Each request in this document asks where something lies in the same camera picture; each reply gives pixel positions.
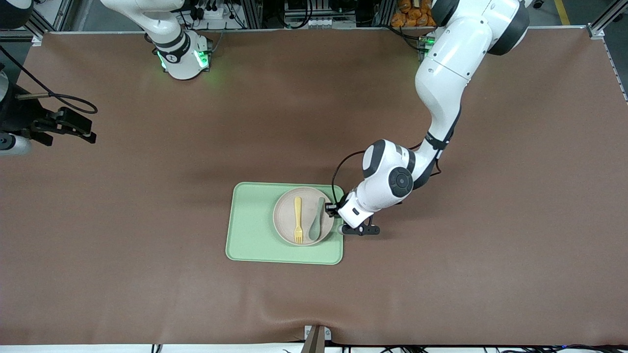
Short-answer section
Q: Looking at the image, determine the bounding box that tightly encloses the pile of orange bread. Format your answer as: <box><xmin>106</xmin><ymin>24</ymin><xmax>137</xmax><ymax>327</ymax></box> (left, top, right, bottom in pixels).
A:
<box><xmin>391</xmin><ymin>0</ymin><xmax>437</xmax><ymax>28</ymax></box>

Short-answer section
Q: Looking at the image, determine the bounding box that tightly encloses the light green rectangular tray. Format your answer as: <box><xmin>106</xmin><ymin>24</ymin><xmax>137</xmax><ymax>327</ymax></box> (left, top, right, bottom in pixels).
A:
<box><xmin>226</xmin><ymin>182</ymin><xmax>345</xmax><ymax>266</ymax></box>

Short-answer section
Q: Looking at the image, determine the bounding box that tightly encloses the aluminium frame rail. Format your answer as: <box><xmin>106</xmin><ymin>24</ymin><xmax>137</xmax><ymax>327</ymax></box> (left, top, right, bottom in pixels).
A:
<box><xmin>586</xmin><ymin>0</ymin><xmax>628</xmax><ymax>40</ymax></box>
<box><xmin>29</xmin><ymin>0</ymin><xmax>74</xmax><ymax>47</ymax></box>

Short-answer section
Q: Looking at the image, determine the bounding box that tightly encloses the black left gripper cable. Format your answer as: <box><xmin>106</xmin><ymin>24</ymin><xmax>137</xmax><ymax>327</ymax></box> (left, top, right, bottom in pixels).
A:
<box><xmin>332</xmin><ymin>150</ymin><xmax>367</xmax><ymax>206</ymax></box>

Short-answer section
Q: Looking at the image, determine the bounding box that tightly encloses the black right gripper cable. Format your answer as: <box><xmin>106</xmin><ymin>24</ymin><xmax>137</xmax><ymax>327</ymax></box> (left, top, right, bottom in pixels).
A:
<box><xmin>0</xmin><ymin>45</ymin><xmax>99</xmax><ymax>115</ymax></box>

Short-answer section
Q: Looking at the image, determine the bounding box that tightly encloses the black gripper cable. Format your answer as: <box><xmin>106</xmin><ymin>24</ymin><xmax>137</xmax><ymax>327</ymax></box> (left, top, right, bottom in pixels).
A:
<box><xmin>0</xmin><ymin>45</ymin><xmax>99</xmax><ymax>115</ymax></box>
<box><xmin>332</xmin><ymin>150</ymin><xmax>367</xmax><ymax>206</ymax></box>

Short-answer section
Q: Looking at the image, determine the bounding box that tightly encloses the brown table mat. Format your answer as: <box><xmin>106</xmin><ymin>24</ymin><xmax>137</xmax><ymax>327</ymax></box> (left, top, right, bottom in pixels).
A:
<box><xmin>0</xmin><ymin>28</ymin><xmax>628</xmax><ymax>346</ymax></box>

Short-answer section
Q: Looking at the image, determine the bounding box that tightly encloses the grey-green plastic spoon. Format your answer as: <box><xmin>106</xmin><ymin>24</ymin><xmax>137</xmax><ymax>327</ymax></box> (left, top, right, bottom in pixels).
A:
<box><xmin>308</xmin><ymin>197</ymin><xmax>326</xmax><ymax>241</ymax></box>

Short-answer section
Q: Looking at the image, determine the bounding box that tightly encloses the beige round plate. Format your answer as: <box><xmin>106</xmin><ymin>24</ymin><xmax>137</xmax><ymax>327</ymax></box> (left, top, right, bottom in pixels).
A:
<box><xmin>273</xmin><ymin>187</ymin><xmax>336</xmax><ymax>246</ymax></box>

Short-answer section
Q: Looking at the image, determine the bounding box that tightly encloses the yellow plastic fork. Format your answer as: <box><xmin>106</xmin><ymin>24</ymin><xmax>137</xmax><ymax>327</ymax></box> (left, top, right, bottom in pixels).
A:
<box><xmin>293</xmin><ymin>197</ymin><xmax>304</xmax><ymax>245</ymax></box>

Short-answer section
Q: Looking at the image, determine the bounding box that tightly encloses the white power strip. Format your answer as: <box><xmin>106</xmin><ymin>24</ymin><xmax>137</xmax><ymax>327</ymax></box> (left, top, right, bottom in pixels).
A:
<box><xmin>192</xmin><ymin>4</ymin><xmax>232</xmax><ymax>21</ymax></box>

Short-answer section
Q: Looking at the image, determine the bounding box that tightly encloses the aluminium frame post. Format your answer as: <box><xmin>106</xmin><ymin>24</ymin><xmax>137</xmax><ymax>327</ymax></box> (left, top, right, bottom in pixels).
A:
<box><xmin>242</xmin><ymin>0</ymin><xmax>263</xmax><ymax>29</ymax></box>

